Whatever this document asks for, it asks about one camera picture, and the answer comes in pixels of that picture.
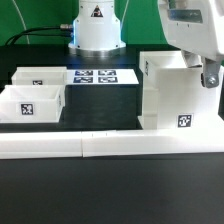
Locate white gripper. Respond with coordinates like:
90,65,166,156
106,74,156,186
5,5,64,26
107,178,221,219
157,0,224,88

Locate white drawer cabinet frame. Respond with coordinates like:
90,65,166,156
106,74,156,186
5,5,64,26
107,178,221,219
139,51,224,130

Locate white front drawer box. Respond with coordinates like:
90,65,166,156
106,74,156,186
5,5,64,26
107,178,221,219
0,85,65,123

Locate white drawer box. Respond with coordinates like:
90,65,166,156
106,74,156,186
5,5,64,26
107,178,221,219
0,85,65,123
11,67,67,85

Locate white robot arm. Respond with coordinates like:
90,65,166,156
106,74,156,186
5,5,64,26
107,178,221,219
69,0,224,88

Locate white rear drawer box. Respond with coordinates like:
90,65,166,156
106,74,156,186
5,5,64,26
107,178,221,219
11,67,67,85

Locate white marker sheet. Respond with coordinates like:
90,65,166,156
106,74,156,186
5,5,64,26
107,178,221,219
65,69,139,85

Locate white front barrier rail right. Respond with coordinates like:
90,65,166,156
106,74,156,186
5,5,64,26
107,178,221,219
81,128,224,157

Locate white barrier rail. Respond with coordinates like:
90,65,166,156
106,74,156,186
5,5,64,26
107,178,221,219
0,132,83,159
81,128,224,157

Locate black cable bundle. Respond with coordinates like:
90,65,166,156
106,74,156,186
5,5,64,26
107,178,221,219
5,23,75,46

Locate white thin cable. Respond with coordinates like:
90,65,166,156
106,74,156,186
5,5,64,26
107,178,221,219
11,0,31,45

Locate white front barrier rail left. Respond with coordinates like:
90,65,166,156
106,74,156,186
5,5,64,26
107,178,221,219
0,132,83,159

